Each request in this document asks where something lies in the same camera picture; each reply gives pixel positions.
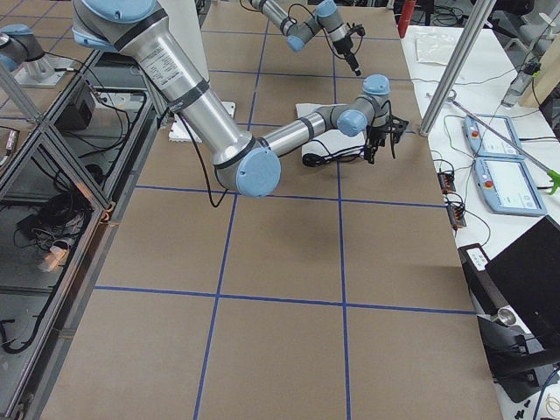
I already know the upper small electronics board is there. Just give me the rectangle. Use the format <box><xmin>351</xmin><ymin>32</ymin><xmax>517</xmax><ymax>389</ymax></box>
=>
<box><xmin>437</xmin><ymin>171</ymin><xmax>456</xmax><ymax>194</ymax></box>

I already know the lower small electronics board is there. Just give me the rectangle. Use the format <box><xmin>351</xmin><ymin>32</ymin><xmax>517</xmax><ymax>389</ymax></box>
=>
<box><xmin>446</xmin><ymin>201</ymin><xmax>466</xmax><ymax>230</ymax></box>

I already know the aluminium frame post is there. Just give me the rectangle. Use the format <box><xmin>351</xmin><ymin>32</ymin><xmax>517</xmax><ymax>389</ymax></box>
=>
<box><xmin>419</xmin><ymin>0</ymin><xmax>496</xmax><ymax>137</ymax></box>

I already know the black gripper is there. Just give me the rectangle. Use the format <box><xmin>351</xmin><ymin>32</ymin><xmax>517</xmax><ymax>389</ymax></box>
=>
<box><xmin>365</xmin><ymin>124</ymin><xmax>389</xmax><ymax>165</ymax></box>
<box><xmin>332</xmin><ymin>35</ymin><xmax>361</xmax><ymax>76</ymax></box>

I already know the clear plastic bag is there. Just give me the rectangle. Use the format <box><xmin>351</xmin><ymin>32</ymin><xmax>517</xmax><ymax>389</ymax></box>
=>
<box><xmin>416</xmin><ymin>33</ymin><xmax>457</xmax><ymax>66</ymax></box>

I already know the blue teach pendant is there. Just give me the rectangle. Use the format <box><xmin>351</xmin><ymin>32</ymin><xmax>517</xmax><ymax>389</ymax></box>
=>
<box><xmin>474</xmin><ymin>157</ymin><xmax>547</xmax><ymax>217</ymax></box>
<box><xmin>463</xmin><ymin>114</ymin><xmax>523</xmax><ymax>160</ymax></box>

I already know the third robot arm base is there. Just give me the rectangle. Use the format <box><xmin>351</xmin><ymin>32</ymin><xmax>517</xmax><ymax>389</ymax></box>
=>
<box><xmin>1</xmin><ymin>24</ymin><xmax>74</xmax><ymax>88</ymax></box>

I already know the grey cartoon print t-shirt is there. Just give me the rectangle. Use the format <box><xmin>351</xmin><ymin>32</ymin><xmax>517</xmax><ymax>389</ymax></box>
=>
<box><xmin>301</xmin><ymin>129</ymin><xmax>366</xmax><ymax>167</ymax></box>

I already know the upper blue teach pendant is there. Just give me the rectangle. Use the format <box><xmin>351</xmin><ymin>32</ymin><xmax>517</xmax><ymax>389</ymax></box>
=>
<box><xmin>463</xmin><ymin>114</ymin><xmax>523</xmax><ymax>160</ymax></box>

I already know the reacher grabber stick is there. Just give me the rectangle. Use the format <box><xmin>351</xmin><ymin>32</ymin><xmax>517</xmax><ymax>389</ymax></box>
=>
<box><xmin>444</xmin><ymin>90</ymin><xmax>559</xmax><ymax>195</ymax></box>

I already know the lower blue teach pendant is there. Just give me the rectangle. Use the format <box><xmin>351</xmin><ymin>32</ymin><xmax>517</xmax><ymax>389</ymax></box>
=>
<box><xmin>474</xmin><ymin>157</ymin><xmax>547</xmax><ymax>217</ymax></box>

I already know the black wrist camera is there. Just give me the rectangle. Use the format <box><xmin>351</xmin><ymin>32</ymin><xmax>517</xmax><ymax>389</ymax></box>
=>
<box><xmin>346</xmin><ymin>23</ymin><xmax>366</xmax><ymax>38</ymax></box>
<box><xmin>386</xmin><ymin>115</ymin><xmax>409</xmax><ymax>144</ymax></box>

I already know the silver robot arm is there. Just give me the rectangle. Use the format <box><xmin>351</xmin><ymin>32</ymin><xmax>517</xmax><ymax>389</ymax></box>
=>
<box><xmin>72</xmin><ymin>1</ymin><xmax>390</xmax><ymax>197</ymax></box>
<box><xmin>246</xmin><ymin>0</ymin><xmax>366</xmax><ymax>76</ymax></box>

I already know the red cylinder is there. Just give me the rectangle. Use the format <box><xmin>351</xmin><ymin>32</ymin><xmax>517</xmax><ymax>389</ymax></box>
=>
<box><xmin>397</xmin><ymin>0</ymin><xmax>417</xmax><ymax>39</ymax></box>

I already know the small electronics board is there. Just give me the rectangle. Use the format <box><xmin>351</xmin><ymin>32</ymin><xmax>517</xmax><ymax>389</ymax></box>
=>
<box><xmin>446</xmin><ymin>201</ymin><xmax>466</xmax><ymax>230</ymax></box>
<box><xmin>437</xmin><ymin>171</ymin><xmax>456</xmax><ymax>194</ymax></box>

